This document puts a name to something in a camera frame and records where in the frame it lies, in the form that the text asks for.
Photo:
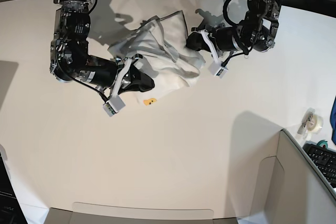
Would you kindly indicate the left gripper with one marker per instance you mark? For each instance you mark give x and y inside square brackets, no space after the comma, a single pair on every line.
[215,40]

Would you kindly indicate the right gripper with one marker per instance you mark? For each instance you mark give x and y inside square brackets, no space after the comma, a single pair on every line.
[114,77]

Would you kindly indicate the white printed t-shirt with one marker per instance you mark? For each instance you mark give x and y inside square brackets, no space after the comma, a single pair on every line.
[165,57]

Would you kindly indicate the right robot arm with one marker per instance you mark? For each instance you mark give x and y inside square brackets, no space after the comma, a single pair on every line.
[70,60]

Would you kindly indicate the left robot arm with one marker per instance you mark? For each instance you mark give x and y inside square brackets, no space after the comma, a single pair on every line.
[257,31]

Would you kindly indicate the clear tape dispenser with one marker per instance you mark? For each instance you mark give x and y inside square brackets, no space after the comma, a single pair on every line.
[310,124]

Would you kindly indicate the blue cloth at right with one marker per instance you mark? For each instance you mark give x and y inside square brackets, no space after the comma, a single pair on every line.
[333,122]

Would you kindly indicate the green tape roll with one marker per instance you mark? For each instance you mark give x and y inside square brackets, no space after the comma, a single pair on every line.
[322,144]

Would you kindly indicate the black computer keyboard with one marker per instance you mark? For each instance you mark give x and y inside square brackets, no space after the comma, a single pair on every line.
[324,160]

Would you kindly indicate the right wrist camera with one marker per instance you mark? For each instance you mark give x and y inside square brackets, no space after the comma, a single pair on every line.
[113,106]

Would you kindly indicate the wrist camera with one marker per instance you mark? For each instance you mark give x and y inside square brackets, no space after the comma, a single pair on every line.
[217,70]
[113,106]

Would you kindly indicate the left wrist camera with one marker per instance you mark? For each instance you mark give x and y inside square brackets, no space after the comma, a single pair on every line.
[217,70]

